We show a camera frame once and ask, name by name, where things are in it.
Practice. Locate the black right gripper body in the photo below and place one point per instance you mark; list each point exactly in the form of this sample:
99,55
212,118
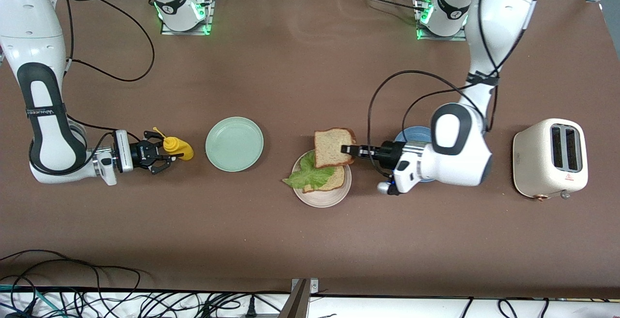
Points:
137,154

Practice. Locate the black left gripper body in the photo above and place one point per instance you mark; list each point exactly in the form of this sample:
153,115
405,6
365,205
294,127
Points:
390,153

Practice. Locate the dark crust bread slice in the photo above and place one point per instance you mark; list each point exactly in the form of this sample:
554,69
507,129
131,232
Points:
329,148

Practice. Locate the yellow mustard squeeze bottle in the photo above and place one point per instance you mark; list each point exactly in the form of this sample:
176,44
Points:
181,149

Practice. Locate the light crust bread slice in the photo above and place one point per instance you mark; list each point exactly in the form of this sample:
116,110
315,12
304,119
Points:
337,180

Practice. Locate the green lettuce leaf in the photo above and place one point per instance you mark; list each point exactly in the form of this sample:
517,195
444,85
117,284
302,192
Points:
310,175

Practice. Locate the blue plate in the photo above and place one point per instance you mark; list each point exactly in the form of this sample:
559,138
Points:
411,134

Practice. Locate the beige plate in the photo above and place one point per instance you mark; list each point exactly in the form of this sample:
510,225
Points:
322,201

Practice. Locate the mint green plate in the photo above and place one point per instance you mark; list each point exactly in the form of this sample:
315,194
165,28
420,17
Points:
234,143

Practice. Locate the white toaster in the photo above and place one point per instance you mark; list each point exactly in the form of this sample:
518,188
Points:
533,163

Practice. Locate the black power plug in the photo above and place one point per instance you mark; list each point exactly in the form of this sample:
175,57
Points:
251,308

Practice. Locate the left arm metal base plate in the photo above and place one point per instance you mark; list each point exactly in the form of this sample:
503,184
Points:
436,38

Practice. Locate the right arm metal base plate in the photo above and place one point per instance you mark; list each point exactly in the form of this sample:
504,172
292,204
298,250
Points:
210,18

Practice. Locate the grey metal bracket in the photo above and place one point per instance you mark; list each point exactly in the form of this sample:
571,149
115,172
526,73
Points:
298,303

